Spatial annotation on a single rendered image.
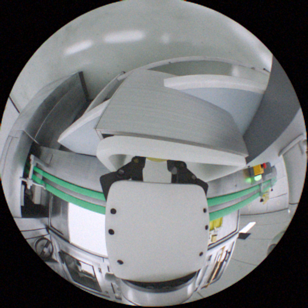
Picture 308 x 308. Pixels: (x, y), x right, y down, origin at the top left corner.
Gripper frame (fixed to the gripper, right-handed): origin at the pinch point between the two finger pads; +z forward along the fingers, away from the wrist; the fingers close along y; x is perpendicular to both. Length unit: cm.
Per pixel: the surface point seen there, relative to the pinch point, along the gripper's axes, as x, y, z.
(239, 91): 12.3, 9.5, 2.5
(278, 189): -89, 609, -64
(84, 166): -19.5, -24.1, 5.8
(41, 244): -45, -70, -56
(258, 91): 14.9, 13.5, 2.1
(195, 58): 27, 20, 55
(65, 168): -20.1, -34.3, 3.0
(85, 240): -48, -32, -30
